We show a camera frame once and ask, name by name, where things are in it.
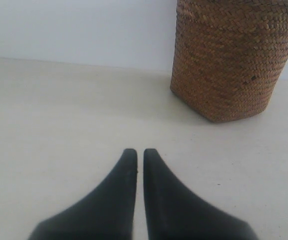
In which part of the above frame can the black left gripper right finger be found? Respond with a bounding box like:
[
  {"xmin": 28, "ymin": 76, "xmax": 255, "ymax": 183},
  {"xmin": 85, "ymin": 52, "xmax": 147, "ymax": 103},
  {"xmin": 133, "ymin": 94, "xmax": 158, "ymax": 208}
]
[{"xmin": 143, "ymin": 148, "xmax": 258, "ymax": 240}]

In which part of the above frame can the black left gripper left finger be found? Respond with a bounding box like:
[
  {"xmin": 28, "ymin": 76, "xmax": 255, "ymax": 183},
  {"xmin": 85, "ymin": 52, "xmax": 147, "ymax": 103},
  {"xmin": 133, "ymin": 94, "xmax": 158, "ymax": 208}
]
[{"xmin": 29, "ymin": 148, "xmax": 137, "ymax": 240}]

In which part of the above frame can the brown woven wicker basket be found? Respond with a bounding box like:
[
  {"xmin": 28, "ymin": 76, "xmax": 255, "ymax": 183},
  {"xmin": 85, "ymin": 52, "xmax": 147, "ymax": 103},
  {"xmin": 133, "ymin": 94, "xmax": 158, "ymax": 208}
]
[{"xmin": 170, "ymin": 0, "xmax": 288, "ymax": 123}]

